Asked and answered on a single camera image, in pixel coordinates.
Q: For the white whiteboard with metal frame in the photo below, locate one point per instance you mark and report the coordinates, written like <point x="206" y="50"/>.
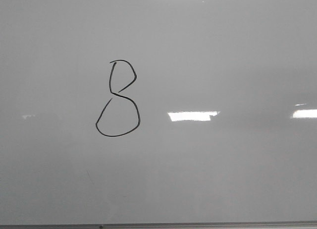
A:
<point x="157" y="111"/>

